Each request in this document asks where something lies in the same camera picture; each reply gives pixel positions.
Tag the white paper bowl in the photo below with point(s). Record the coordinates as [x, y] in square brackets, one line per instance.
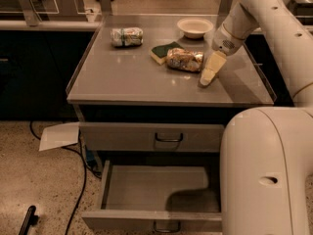
[195, 28]

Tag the grey drawer cabinet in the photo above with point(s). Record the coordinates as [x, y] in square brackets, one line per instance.
[125, 84]

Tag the orange can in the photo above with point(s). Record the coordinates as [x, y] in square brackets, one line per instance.
[184, 60]

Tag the open middle drawer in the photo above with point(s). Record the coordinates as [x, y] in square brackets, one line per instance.
[163, 199]

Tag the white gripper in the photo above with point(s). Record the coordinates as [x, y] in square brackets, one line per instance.
[224, 41]

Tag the white paper sheet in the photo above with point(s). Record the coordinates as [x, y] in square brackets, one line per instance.
[59, 135]

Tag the closed top drawer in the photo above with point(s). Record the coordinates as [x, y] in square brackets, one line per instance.
[151, 137]

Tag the green white crumpled can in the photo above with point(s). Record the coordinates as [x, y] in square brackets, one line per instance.
[126, 37]

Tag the black object on floor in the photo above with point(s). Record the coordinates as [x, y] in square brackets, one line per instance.
[29, 220]

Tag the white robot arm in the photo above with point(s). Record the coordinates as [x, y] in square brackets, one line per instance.
[266, 153]

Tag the green yellow sponge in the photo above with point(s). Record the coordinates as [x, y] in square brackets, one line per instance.
[159, 53]

